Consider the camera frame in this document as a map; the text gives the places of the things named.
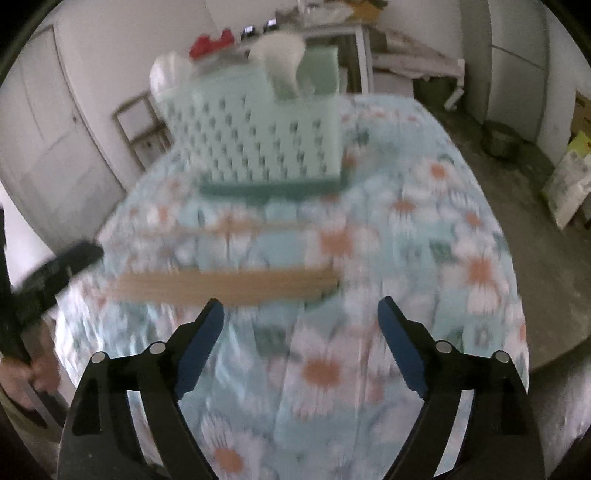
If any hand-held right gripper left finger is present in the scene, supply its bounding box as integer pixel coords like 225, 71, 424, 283
56, 298, 226, 480

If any person's left hand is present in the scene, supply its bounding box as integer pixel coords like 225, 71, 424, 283
0, 320, 62, 412

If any low white cot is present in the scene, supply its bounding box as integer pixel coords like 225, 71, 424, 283
369, 28, 465, 109

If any white side table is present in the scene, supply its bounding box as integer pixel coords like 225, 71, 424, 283
231, 21, 375, 95

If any white plastic spoon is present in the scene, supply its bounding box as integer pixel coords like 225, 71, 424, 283
248, 33, 306, 99
150, 52, 197, 104

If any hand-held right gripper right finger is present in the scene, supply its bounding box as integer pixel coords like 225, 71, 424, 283
376, 296, 546, 480

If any white and yellow sack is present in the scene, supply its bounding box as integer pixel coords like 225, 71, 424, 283
540, 131, 591, 229

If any blue floral blanket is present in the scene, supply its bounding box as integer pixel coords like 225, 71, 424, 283
55, 92, 529, 480

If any brown cardboard box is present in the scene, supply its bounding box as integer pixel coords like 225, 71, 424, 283
573, 90, 591, 139

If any mint green utensil holder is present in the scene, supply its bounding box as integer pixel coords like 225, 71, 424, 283
157, 46, 355, 206

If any white plastic bag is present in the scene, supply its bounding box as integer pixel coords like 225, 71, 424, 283
295, 0, 347, 23

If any dark rice cooker pot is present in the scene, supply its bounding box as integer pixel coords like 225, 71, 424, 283
480, 119, 520, 158

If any white door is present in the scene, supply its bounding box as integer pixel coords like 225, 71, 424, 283
0, 23, 125, 250

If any yellow and brown bag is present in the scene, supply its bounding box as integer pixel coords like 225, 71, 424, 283
344, 0, 391, 17

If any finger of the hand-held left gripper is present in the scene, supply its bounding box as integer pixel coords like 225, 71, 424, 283
13, 240, 105, 325

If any bundle of wooden chopsticks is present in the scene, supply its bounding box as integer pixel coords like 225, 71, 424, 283
105, 269, 340, 306

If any small wooden chair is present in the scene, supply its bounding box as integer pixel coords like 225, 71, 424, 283
112, 91, 174, 171

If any red plastic bag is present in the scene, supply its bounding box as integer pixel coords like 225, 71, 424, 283
190, 28, 235, 60

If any silver refrigerator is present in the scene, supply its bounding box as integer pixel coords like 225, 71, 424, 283
462, 0, 555, 144

